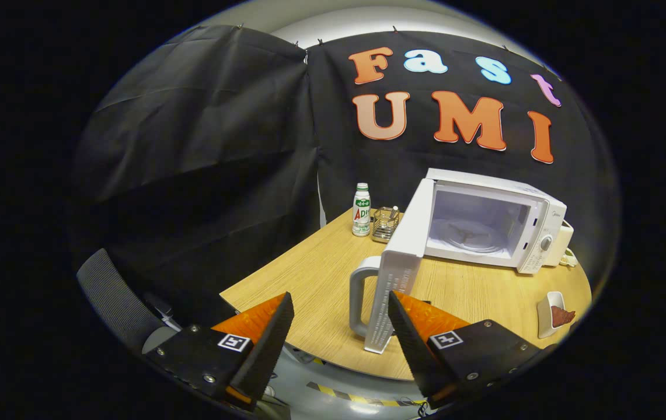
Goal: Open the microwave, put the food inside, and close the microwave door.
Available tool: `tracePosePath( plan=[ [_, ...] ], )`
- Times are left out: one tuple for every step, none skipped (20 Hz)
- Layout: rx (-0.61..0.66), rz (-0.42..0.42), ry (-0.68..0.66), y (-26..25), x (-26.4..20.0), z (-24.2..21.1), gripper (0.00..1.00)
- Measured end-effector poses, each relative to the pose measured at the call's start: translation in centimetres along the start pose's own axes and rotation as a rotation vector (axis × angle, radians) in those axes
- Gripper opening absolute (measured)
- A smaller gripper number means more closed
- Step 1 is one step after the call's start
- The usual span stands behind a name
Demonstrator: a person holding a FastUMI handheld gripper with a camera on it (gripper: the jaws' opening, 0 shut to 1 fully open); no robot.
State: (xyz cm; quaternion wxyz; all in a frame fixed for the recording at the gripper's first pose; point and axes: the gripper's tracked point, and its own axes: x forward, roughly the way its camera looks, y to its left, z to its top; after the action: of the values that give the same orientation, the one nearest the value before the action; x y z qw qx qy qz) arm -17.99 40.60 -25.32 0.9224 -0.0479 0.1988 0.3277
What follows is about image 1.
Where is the white rectangular plate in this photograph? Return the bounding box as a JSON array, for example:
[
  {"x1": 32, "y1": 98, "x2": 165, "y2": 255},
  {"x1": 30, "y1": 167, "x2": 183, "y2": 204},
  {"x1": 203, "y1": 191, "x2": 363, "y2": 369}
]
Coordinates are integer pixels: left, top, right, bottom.
[{"x1": 537, "y1": 291, "x2": 570, "y2": 340}]

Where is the yellow black floor tape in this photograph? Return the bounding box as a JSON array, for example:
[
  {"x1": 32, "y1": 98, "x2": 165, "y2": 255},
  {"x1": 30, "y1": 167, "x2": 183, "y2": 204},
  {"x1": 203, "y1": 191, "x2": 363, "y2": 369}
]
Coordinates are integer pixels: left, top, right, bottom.
[{"x1": 308, "y1": 382, "x2": 422, "y2": 407}]

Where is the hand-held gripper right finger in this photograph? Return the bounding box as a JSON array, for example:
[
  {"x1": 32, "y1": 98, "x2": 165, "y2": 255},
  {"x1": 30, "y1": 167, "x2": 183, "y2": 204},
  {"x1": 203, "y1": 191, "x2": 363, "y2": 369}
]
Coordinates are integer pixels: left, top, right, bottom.
[{"x1": 388, "y1": 290, "x2": 549, "y2": 409}]

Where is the white drink bottle green label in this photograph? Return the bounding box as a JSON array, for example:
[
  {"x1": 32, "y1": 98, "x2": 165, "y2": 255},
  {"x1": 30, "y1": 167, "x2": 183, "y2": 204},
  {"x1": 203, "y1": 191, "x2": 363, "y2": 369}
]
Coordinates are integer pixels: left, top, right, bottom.
[{"x1": 352, "y1": 183, "x2": 371, "y2": 237}]

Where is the white toaster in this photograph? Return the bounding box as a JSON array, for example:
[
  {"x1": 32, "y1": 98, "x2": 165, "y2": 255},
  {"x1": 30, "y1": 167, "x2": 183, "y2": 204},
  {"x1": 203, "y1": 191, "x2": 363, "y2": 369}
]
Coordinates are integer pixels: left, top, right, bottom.
[{"x1": 555, "y1": 220, "x2": 574, "y2": 267}]

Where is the black backdrop cloth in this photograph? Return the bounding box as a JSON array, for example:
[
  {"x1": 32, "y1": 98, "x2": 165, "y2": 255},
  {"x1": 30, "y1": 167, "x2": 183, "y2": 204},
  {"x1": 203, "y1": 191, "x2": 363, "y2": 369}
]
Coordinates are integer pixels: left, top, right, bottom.
[{"x1": 70, "y1": 24, "x2": 622, "y2": 327}]

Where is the black office chair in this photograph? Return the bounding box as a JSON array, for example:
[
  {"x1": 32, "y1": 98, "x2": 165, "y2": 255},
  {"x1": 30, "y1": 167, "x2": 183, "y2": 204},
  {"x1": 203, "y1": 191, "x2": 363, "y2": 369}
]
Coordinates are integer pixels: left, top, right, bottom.
[{"x1": 76, "y1": 248, "x2": 182, "y2": 354}]

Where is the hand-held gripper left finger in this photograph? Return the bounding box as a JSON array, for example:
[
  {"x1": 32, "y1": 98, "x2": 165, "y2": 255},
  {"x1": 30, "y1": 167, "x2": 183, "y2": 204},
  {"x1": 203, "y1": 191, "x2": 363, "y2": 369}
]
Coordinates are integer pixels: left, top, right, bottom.
[{"x1": 145, "y1": 292, "x2": 295, "y2": 412}]

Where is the white microwave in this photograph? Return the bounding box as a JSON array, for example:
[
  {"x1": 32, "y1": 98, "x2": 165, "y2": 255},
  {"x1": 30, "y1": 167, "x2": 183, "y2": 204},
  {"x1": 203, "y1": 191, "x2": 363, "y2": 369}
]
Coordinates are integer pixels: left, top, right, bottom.
[{"x1": 349, "y1": 168, "x2": 568, "y2": 355}]

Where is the metal wire basket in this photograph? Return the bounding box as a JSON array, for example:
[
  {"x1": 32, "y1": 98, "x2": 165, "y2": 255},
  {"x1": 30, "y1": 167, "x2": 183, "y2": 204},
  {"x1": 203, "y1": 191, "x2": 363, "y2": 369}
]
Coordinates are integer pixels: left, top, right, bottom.
[{"x1": 371, "y1": 206, "x2": 402, "y2": 243}]

